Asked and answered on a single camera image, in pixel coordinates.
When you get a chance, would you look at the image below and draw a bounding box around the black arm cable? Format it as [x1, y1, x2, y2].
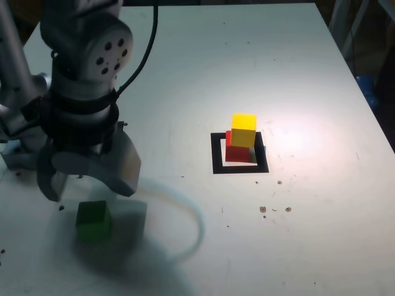
[116, 0, 159, 94]

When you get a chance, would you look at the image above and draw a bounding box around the yellow cube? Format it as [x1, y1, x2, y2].
[230, 113, 258, 148]

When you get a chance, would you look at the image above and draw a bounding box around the black tape square outline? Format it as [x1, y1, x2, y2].
[210, 131, 270, 175]

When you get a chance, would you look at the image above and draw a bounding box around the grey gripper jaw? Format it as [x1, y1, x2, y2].
[51, 131, 143, 198]
[36, 142, 69, 204]

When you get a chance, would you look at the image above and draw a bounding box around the red cube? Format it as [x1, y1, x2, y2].
[225, 129, 251, 163]

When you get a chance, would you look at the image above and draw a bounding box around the blue object beside table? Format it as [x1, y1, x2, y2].
[354, 73, 379, 109]

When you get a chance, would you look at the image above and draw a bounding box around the metal frame beside table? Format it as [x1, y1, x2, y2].
[328, 0, 371, 59]

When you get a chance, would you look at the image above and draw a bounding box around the green cube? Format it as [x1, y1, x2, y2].
[75, 200, 114, 243]

